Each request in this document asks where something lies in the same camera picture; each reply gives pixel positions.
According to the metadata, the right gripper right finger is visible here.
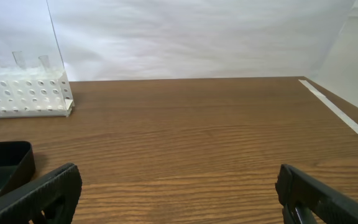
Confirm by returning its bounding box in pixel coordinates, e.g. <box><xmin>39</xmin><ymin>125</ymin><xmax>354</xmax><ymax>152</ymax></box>
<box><xmin>275</xmin><ymin>163</ymin><xmax>358</xmax><ymax>224</ymax></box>

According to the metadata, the black tray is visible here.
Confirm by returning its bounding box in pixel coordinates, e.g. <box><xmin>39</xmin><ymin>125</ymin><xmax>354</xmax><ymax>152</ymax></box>
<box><xmin>0</xmin><ymin>140</ymin><xmax>37</xmax><ymax>207</ymax></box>

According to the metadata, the clear test tube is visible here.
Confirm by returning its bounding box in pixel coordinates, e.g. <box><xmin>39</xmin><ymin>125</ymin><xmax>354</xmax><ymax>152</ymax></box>
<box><xmin>37</xmin><ymin>55</ymin><xmax>52</xmax><ymax>71</ymax></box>
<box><xmin>11</xmin><ymin>50</ymin><xmax>28</xmax><ymax>70</ymax></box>

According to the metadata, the white test tube rack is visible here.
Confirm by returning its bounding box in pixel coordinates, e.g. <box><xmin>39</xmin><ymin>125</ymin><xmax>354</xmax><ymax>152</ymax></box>
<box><xmin>0</xmin><ymin>67</ymin><xmax>75</xmax><ymax>121</ymax></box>

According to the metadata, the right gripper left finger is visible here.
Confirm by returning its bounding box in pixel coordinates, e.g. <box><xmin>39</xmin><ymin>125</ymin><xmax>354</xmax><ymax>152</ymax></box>
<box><xmin>0</xmin><ymin>162</ymin><xmax>83</xmax><ymax>224</ymax></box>

